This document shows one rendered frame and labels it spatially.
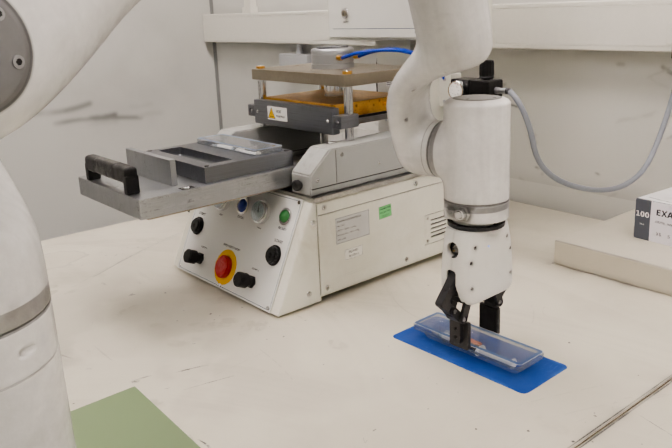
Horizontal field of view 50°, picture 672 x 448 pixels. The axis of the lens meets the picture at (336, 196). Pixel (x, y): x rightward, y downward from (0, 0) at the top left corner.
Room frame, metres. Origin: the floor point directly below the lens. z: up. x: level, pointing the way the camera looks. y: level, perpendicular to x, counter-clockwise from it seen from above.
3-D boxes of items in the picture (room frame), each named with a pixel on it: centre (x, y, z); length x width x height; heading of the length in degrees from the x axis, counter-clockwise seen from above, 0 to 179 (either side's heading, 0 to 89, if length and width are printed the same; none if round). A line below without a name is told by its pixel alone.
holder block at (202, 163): (1.17, 0.19, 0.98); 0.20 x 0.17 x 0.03; 40
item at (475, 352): (0.90, -0.18, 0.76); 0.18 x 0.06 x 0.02; 41
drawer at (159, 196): (1.14, 0.23, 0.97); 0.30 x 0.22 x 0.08; 130
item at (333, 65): (1.34, -0.04, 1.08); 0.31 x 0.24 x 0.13; 40
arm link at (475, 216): (0.90, -0.18, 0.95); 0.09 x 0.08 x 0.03; 131
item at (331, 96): (1.33, -0.01, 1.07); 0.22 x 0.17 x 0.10; 40
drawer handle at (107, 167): (1.05, 0.34, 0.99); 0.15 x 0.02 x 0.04; 40
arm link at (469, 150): (0.91, -0.18, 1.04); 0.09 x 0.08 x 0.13; 49
